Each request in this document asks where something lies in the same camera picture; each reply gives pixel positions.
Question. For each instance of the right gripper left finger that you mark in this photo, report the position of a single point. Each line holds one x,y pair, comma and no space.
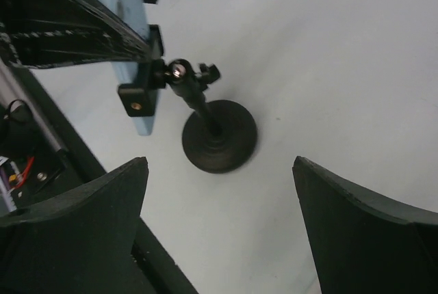
79,241

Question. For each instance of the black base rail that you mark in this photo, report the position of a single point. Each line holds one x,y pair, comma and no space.
37,137

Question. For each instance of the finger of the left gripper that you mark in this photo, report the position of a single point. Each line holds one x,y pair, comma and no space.
57,33

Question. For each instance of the phone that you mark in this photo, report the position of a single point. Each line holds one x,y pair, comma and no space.
133,65

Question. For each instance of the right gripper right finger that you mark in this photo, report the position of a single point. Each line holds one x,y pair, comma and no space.
362,241

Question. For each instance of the black round-base clamp stand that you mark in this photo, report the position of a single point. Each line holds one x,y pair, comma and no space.
219,136

